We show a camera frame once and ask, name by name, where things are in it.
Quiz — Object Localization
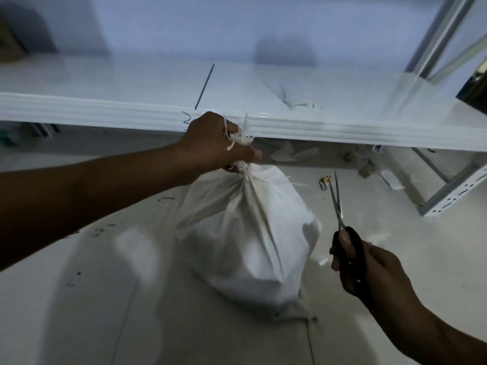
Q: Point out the person's left hand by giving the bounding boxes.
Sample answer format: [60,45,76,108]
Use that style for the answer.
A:
[178,112,263,184]

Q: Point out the person's right hand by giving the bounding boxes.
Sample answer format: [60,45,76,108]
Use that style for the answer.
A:
[330,228,415,320]

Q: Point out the black handled scissors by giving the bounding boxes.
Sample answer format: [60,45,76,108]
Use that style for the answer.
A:
[328,170,375,308]

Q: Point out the white woven sack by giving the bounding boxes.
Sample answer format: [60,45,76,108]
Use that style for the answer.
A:
[174,114,323,322]

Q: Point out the white shelf board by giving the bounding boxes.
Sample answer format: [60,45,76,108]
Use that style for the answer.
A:
[0,53,487,153]

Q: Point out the person's left forearm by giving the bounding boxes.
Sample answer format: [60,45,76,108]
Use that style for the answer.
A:
[0,142,191,270]

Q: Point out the person's right forearm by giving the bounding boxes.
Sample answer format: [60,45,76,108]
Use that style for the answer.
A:
[374,296,487,365]

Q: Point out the white paper scrap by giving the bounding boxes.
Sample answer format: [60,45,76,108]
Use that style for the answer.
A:
[380,170,405,191]

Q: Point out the grey crumpled paper scrap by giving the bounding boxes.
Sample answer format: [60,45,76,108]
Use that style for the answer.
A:
[357,159,378,179]

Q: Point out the large brown cardboard box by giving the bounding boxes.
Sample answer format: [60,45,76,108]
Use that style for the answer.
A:
[0,18,27,63]

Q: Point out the grey metal diagonal brace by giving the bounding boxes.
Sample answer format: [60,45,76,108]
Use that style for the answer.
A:
[428,33,487,84]

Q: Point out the grey metal rear upright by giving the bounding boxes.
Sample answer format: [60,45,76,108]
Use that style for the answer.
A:
[405,0,480,79]

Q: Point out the white perforated rack post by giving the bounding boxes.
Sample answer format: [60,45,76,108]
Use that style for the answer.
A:
[418,159,487,217]

